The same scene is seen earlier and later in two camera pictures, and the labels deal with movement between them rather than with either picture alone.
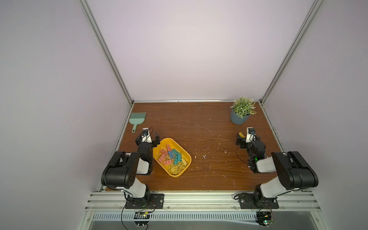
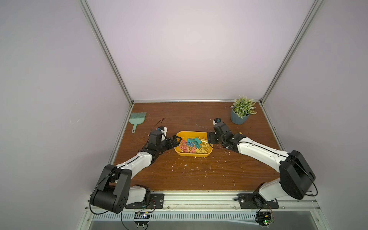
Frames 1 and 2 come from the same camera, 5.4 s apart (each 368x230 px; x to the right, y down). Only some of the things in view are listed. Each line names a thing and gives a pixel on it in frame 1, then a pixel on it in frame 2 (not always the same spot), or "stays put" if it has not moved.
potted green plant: (242, 108) stays put
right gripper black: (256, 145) → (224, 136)
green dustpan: (137, 118) stays put
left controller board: (141, 215) stays put
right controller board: (264, 218) stays put
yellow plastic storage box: (172, 156) → (193, 143)
